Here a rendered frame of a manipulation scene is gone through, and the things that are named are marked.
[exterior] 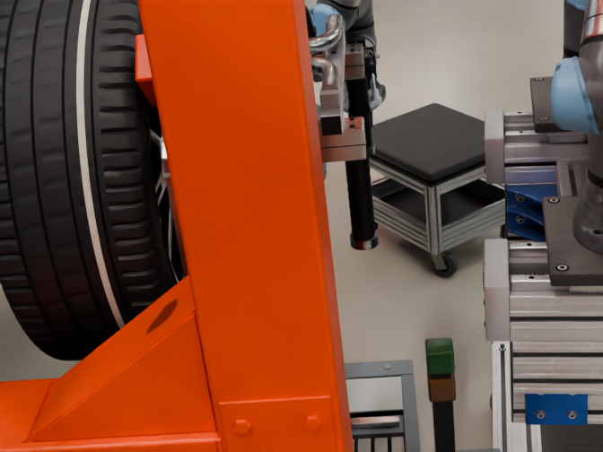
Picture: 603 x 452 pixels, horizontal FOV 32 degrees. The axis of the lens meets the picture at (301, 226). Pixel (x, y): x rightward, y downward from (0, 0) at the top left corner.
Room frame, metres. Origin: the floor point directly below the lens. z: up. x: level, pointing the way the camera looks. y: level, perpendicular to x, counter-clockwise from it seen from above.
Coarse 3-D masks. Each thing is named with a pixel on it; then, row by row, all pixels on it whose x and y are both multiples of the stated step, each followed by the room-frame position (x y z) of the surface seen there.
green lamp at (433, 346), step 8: (432, 344) 1.23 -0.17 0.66; (440, 344) 1.23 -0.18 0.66; (448, 344) 1.23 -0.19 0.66; (432, 352) 1.21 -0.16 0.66; (440, 352) 1.21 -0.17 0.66; (448, 352) 1.21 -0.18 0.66; (432, 360) 1.21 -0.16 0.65; (440, 360) 1.21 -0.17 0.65; (448, 360) 1.21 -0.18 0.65; (432, 368) 1.21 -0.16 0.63; (440, 368) 1.21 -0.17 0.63; (448, 368) 1.21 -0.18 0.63
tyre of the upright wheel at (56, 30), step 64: (0, 0) 1.51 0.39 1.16; (64, 0) 1.48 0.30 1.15; (128, 0) 1.46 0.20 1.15; (0, 64) 1.40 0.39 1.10; (64, 64) 1.39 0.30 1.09; (128, 64) 1.37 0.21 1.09; (0, 128) 1.34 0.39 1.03; (64, 128) 1.33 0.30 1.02; (128, 128) 1.32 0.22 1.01; (0, 192) 1.30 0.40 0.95; (64, 192) 1.29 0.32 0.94; (128, 192) 1.28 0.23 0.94; (0, 256) 1.29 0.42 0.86; (64, 256) 1.28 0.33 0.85; (128, 256) 1.27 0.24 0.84; (64, 320) 1.30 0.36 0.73; (128, 320) 1.30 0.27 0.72
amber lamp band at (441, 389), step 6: (444, 378) 1.21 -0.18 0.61; (450, 378) 1.21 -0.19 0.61; (432, 384) 1.21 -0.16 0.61; (438, 384) 1.21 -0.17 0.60; (444, 384) 1.21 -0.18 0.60; (450, 384) 1.21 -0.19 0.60; (432, 390) 1.21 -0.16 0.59; (438, 390) 1.21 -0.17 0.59; (444, 390) 1.21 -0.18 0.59; (450, 390) 1.21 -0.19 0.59; (432, 396) 1.21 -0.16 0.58; (438, 396) 1.21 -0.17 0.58; (444, 396) 1.21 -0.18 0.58; (450, 396) 1.21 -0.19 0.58; (456, 396) 1.21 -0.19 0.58
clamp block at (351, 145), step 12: (348, 120) 1.40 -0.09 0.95; (360, 120) 1.40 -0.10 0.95; (348, 132) 1.37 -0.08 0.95; (360, 132) 1.37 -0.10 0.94; (324, 144) 1.37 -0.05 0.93; (336, 144) 1.37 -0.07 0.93; (348, 144) 1.37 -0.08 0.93; (360, 144) 1.37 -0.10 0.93; (324, 156) 1.37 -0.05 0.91; (336, 156) 1.37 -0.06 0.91; (348, 156) 1.37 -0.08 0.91; (360, 156) 1.37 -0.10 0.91
